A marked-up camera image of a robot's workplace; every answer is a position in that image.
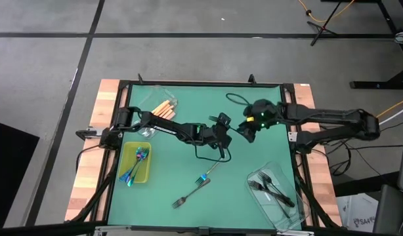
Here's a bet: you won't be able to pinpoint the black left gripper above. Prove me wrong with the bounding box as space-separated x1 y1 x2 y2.
201 112 234 160

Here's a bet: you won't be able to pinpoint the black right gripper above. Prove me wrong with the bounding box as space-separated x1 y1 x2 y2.
237 99 282 144

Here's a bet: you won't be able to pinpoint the green table mat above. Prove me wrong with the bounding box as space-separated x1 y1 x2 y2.
108 84 303 230

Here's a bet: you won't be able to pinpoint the clear plastic container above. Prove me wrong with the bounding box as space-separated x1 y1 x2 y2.
131 85 179 138
245 160 311 232

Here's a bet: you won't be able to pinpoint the yellow plastic bin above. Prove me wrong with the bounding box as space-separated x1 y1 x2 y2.
117 141 153 184

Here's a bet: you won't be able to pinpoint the black tripod stand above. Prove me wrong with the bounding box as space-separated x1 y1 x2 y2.
307 0 343 47

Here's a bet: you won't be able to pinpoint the white cardboard box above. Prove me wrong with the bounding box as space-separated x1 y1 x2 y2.
335 192 380 234

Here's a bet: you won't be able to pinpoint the black chair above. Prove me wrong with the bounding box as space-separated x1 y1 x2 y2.
371 108 403 236

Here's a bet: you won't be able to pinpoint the black floor mat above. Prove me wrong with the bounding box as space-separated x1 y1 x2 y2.
0 119 41 229

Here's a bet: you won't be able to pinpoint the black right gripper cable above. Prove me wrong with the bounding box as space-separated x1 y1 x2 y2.
226 92 255 108

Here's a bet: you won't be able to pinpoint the black metal table frame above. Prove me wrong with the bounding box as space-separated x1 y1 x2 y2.
64 73 343 236

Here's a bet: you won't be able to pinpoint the black floor cables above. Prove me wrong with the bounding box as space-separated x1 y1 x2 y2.
328 121 403 176

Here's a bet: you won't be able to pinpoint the black desk leg frame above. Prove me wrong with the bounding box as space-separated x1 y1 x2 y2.
319 0 403 91

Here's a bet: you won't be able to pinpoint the orange extension cable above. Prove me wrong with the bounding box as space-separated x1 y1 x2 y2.
297 0 356 24
375 95 403 119

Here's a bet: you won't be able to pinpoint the white cable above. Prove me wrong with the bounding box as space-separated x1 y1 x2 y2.
378 104 403 127

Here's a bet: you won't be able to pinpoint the black camera crossbar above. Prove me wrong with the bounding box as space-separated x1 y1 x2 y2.
0 222 403 236

